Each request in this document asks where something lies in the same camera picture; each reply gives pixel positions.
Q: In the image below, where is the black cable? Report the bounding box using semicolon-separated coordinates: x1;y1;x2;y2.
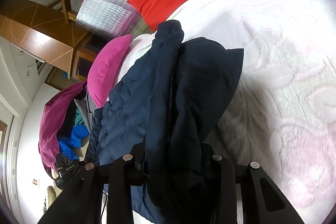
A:
99;190;109;224

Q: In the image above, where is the navy blue puffer jacket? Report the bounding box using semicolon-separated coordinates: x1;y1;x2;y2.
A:
85;20;244;223

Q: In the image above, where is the white bed cover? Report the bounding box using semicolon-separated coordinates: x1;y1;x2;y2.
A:
102;0;336;224

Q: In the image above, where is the pink pillow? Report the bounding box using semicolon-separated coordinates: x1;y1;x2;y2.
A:
87;34;131;108

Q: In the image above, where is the teal garment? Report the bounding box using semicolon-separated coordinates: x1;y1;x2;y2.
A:
74;109;85;127

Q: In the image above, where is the wooden bedside cabinet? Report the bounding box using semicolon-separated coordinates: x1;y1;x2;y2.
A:
1;0;97;81

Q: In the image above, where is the grey garment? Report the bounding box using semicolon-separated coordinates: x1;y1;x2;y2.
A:
74;92;98;131

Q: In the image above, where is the bright blue garment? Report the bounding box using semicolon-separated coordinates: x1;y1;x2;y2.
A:
58;124;89;161

